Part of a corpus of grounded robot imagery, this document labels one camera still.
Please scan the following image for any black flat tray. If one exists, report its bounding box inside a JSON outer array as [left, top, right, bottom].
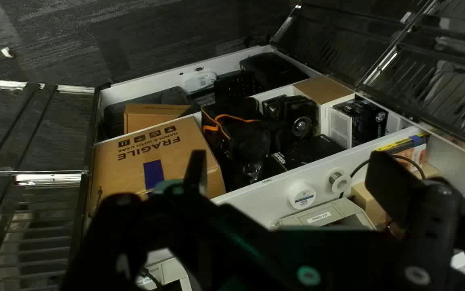
[[238, 51, 309, 91]]

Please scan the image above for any black ribbed block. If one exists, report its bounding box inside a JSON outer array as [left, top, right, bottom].
[[212, 70, 254, 106]]

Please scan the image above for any glass cabinet door metal frame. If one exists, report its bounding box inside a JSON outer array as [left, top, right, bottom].
[[0, 77, 101, 291]]

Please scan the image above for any yellow and orange book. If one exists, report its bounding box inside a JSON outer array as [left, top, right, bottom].
[[374, 132, 432, 169]]

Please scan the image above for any white box with brown lid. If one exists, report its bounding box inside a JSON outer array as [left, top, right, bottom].
[[293, 74, 358, 150]]

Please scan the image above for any black fan unit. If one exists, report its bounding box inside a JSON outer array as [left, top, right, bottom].
[[261, 95, 319, 142]]

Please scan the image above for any small plain cardboard box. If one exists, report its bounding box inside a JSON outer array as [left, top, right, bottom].
[[122, 101, 193, 135]]

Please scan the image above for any black electronics with orange wire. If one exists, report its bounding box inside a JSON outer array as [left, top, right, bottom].
[[199, 103, 279, 190]]

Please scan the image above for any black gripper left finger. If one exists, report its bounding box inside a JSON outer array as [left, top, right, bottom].
[[182, 148, 209, 198]]

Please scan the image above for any cardboard box with fragile print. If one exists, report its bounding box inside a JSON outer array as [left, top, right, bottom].
[[86, 114, 227, 216]]

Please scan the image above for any small white tape roll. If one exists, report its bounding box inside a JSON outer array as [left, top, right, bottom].
[[325, 166, 353, 197]]

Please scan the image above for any black electronic equipment pile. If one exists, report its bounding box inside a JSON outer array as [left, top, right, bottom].
[[269, 0, 465, 159]]

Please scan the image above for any black boxy component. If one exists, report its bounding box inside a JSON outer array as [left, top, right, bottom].
[[330, 95, 390, 146]]

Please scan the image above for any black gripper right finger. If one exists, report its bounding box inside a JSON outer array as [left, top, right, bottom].
[[364, 150, 463, 291]]

